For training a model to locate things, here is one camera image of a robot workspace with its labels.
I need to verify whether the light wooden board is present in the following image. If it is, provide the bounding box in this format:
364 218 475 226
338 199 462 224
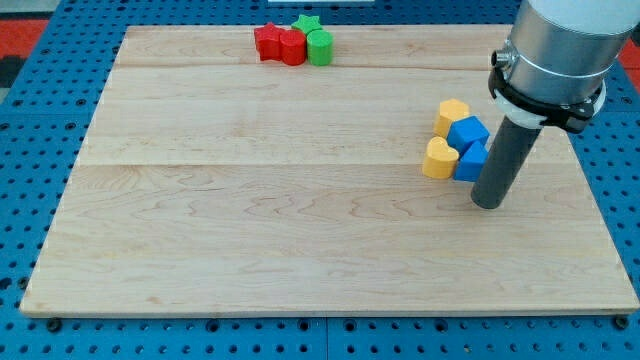
20 25 639 318

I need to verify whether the green cylinder block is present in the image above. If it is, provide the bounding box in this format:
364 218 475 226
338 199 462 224
307 30 333 66

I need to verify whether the red star block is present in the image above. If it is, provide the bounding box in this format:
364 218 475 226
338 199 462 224
253 22 284 61

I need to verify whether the yellow heart block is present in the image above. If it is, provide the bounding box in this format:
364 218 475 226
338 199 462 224
422 136 460 179

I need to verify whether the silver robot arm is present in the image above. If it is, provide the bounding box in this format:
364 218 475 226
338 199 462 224
489 0 639 133

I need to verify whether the blue cube block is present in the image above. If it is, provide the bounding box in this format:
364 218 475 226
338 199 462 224
446 116 490 155

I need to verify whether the blue triangle block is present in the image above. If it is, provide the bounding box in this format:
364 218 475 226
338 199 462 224
453 141 488 182

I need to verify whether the red cylinder block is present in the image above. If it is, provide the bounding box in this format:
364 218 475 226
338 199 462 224
279 29 307 66

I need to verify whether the green star block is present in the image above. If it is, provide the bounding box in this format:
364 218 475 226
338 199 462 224
291 14 323 35

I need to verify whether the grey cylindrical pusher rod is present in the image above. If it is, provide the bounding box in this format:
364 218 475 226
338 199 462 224
471 116 541 209

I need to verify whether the yellow hexagon block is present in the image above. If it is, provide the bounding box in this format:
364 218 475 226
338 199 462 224
433 98 470 138

